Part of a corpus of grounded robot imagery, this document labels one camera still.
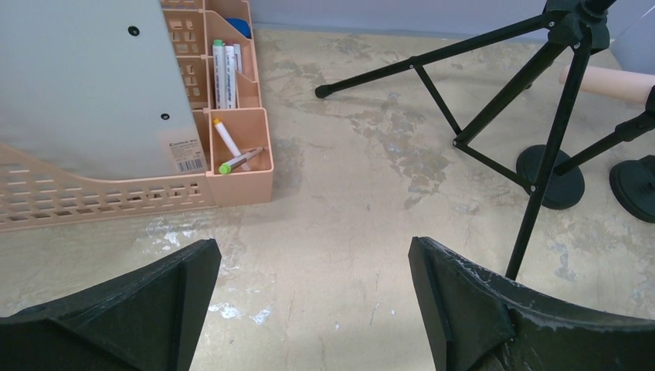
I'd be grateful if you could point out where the black right microphone stand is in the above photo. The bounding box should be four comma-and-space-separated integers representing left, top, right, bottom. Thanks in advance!
609, 155, 654, 223

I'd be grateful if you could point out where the yellow tip white pen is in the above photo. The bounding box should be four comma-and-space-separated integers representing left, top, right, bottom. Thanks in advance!
212, 118, 251, 171

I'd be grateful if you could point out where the black music stand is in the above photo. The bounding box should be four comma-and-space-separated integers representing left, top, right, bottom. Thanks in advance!
314, 0, 618, 281

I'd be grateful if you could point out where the peach plastic file organizer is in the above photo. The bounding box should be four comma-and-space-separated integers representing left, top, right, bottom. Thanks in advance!
1, 1, 273, 231

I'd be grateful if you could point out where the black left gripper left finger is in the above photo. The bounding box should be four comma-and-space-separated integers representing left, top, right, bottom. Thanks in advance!
1, 239, 221, 370

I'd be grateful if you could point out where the black round microphone stand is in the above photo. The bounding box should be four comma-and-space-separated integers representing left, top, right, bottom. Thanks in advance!
542, 88, 654, 210

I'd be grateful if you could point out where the pink toy microphone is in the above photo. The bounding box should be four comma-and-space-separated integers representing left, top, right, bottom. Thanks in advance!
580, 66, 654, 104

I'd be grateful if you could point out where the grey folder board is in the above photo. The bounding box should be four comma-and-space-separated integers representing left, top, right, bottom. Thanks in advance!
1, 0, 207, 180

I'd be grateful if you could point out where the green cap grey pen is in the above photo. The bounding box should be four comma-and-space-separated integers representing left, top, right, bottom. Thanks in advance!
219, 147, 265, 175

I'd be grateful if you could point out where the blue item in organizer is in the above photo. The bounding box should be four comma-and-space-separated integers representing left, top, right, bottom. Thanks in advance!
226, 18, 252, 39

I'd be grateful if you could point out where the white marker tube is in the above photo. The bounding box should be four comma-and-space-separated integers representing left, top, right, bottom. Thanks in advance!
224, 43, 243, 109

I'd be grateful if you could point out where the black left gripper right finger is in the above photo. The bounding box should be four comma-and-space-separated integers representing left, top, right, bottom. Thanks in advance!
408, 237, 654, 370

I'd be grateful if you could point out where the green cap white marker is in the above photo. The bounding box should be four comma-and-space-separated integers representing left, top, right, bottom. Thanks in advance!
212, 39, 228, 109

